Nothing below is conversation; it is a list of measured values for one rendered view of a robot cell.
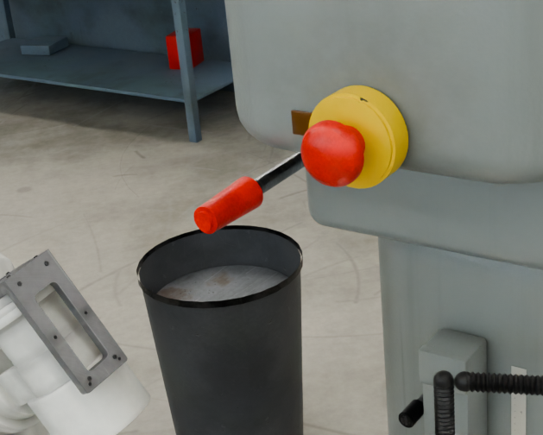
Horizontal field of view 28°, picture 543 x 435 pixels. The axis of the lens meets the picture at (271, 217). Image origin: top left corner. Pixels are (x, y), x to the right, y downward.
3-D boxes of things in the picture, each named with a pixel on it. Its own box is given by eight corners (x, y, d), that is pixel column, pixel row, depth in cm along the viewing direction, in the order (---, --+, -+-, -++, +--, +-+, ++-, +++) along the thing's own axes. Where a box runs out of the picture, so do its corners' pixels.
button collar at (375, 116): (395, 197, 64) (391, 100, 61) (310, 181, 67) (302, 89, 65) (412, 184, 65) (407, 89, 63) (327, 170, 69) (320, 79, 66)
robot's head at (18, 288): (25, 420, 72) (72, 407, 65) (-54, 316, 70) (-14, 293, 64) (93, 363, 75) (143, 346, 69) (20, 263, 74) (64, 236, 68)
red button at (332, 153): (354, 198, 62) (350, 131, 60) (296, 186, 64) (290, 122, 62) (382, 177, 64) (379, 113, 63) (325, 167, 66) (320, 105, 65)
